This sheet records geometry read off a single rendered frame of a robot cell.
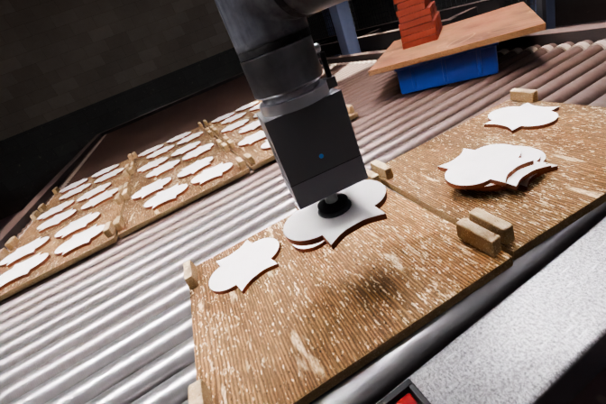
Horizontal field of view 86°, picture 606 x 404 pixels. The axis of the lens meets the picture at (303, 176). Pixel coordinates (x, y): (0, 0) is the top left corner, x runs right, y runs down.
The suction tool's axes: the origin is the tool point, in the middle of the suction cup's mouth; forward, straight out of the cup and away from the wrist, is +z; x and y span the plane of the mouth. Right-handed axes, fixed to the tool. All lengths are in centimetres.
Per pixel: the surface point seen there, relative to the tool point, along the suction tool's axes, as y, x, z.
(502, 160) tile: -29.5, -5.8, 7.8
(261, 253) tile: 12.2, -15.3, 10.4
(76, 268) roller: 61, -51, 13
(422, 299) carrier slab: -4.8, 7.3, 11.2
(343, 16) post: -86, -192, -14
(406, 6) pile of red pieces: -65, -83, -13
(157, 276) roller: 35.2, -28.9, 13.2
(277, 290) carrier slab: 11.6, -5.7, 11.2
